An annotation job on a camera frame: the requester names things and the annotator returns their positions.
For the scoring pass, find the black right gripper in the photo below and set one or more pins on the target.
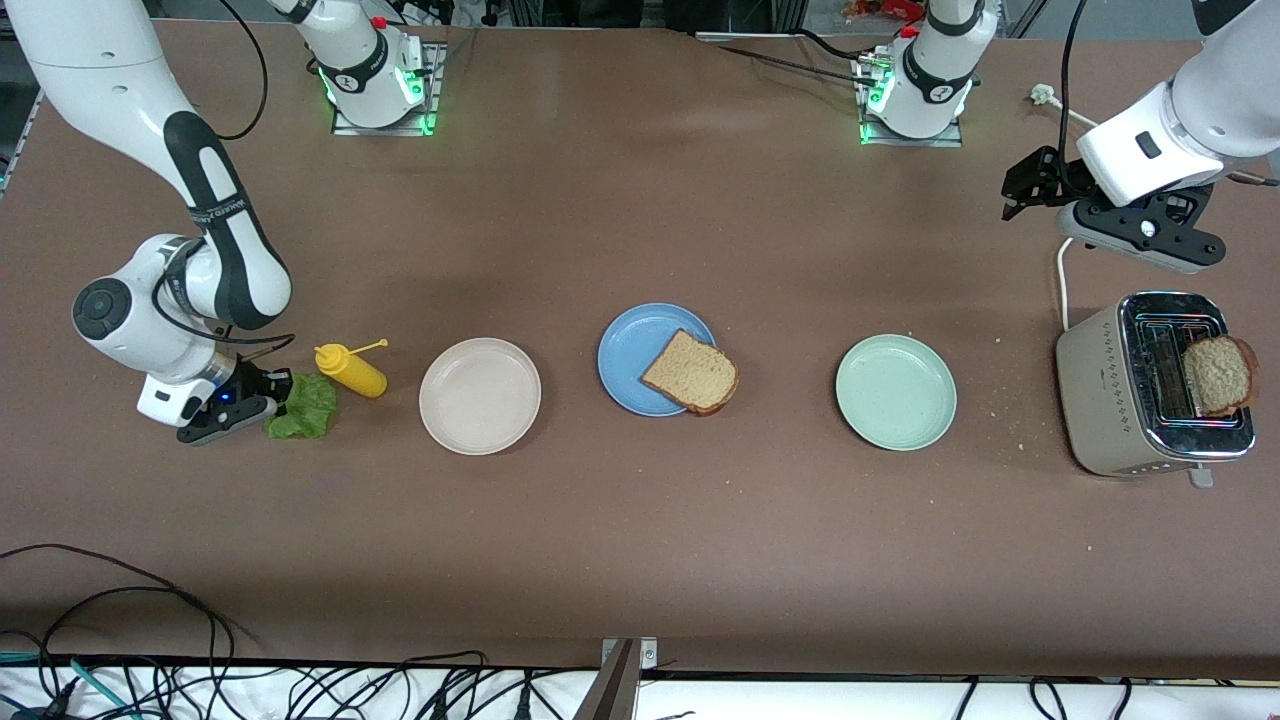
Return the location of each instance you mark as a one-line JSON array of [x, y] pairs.
[[257, 383]]

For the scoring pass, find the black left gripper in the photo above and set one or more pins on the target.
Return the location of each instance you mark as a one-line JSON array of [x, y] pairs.
[[1043, 177]]

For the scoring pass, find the green lettuce leaf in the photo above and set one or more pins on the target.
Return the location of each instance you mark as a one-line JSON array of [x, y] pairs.
[[310, 410]]

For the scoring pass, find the yellow mustard squeeze bottle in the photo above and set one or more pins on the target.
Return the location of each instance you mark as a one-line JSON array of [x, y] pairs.
[[355, 372]]

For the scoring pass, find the brown bread slice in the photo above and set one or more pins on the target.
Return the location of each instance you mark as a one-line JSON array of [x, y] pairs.
[[690, 372], [1220, 377]]

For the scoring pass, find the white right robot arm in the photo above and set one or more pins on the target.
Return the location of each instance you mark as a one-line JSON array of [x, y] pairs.
[[110, 80]]

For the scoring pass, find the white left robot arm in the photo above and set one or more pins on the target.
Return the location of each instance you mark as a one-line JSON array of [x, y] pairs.
[[1220, 100]]

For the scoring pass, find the beige plate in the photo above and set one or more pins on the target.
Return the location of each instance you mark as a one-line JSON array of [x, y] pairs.
[[480, 396]]

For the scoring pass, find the light green plate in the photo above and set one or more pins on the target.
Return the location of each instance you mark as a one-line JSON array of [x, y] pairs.
[[896, 392]]

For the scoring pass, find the blue plate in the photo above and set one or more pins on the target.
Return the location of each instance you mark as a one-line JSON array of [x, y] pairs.
[[625, 360]]

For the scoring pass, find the beige chrome toaster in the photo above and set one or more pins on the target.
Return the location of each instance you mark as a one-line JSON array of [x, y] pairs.
[[1100, 400]]

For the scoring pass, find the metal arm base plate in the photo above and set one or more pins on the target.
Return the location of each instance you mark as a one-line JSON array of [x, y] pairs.
[[915, 142], [385, 131]]

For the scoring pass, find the grey metal mounting post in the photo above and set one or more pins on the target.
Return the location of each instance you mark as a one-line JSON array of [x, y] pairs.
[[620, 690]]

